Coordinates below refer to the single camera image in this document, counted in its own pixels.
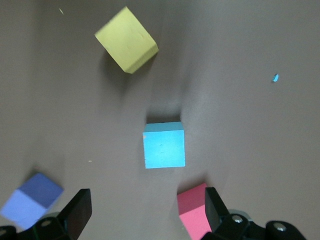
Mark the blue foam cube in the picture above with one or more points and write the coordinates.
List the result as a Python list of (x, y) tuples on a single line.
[(163, 147)]

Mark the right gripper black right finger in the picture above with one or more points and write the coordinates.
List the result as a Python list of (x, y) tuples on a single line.
[(217, 215)]

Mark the tiny pale crumb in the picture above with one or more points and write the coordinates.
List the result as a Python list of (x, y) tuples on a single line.
[(61, 11)]

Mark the purple foam cube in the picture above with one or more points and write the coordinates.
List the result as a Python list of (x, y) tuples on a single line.
[(30, 197)]

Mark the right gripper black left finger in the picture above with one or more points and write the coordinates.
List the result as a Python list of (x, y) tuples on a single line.
[(75, 212)]

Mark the tiny blue crumb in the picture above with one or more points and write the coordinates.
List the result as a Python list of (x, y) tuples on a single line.
[(275, 78)]

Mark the red foam cube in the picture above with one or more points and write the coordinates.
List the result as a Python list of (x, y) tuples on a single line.
[(192, 212)]

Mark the yellow foam cube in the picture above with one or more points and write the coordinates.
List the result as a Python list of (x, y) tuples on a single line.
[(125, 37)]

